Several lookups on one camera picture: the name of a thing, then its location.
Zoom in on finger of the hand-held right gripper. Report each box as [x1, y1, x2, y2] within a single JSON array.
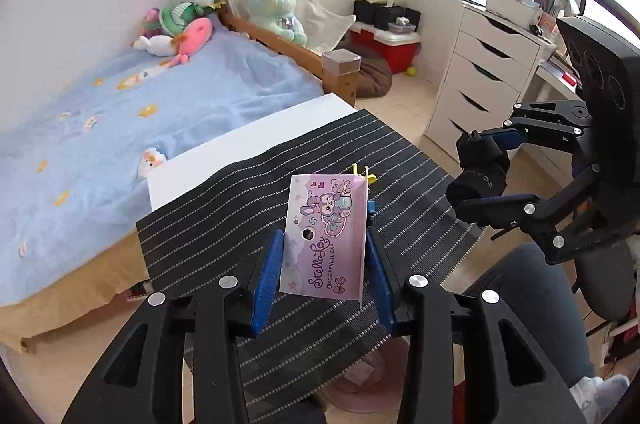
[[457, 163, 616, 266], [472, 100, 594, 152]]

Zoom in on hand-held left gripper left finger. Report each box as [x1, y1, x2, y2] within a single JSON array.
[[61, 229, 286, 424]]

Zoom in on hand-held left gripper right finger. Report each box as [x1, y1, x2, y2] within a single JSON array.
[[365, 226, 588, 424]]

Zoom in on black sock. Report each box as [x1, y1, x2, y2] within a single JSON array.
[[446, 131, 512, 227]]

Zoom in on pink cartoon packaging card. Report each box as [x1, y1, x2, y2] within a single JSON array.
[[279, 174, 371, 310]]

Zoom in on pink waste bin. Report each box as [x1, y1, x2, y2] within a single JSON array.
[[320, 344, 411, 412]]

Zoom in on white desk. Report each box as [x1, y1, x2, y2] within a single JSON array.
[[530, 53, 592, 106]]

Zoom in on black striped placemat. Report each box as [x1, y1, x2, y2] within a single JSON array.
[[136, 108, 493, 405]]

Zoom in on person's right leg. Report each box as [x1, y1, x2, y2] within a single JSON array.
[[450, 241, 632, 424]]

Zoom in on white drawer unit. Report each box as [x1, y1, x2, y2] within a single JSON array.
[[424, 1, 559, 165]]

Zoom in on yellow plastic toy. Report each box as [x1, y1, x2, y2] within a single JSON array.
[[350, 164, 379, 185]]

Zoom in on black chair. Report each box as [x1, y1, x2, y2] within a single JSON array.
[[572, 236, 639, 323]]

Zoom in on white storage box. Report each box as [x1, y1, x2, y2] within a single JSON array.
[[486, 0, 542, 18]]

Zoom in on red cooler box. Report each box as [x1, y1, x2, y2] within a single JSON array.
[[349, 26, 421, 75]]

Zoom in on brown bean bag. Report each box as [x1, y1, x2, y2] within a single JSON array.
[[345, 44, 394, 100]]

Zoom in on tan bed base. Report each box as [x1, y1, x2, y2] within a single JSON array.
[[0, 229, 151, 353]]

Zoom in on bed with blue blanket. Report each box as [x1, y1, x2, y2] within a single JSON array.
[[0, 16, 326, 306]]

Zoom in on black storage boxes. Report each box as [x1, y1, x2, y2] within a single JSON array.
[[353, 0, 422, 33]]

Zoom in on small silver box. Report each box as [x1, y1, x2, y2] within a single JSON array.
[[322, 50, 361, 78]]

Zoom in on pink fish plush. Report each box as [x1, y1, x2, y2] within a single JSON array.
[[167, 17, 214, 67]]

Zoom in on white seal plush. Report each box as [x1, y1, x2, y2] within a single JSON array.
[[132, 34, 176, 58]]

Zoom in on large teal unicorn plush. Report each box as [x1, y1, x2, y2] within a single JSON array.
[[240, 0, 307, 47]]

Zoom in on green striped plush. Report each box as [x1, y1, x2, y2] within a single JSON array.
[[159, 1, 199, 36]]

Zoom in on purple plush toy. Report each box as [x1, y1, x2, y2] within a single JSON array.
[[141, 7, 162, 36]]

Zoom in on wooden bed frame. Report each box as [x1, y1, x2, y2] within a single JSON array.
[[217, 6, 359, 107]]

